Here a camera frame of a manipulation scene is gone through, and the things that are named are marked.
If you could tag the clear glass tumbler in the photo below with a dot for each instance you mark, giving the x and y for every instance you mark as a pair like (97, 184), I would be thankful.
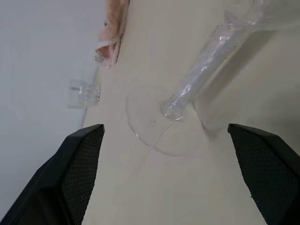
(86, 93)

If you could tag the pink cloth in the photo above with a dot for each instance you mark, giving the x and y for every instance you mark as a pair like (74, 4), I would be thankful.
(112, 42)

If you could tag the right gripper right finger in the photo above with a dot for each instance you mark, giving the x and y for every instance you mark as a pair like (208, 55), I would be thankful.
(269, 175)

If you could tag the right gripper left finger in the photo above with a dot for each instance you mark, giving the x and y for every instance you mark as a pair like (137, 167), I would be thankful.
(58, 187)

